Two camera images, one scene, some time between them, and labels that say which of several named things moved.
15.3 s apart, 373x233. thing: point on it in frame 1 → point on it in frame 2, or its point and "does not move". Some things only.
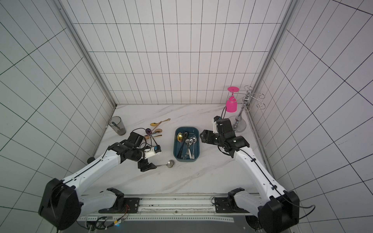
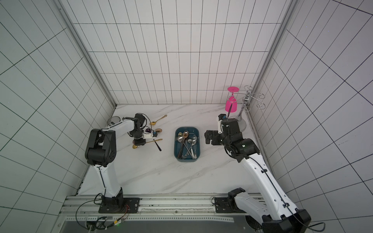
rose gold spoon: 158,130 → 185,135
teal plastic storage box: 192,130 does not move
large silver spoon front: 170,163 → 180,137
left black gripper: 141,166 → 140,142
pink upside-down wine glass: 231,105 does not move
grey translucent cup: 115,123 does not move
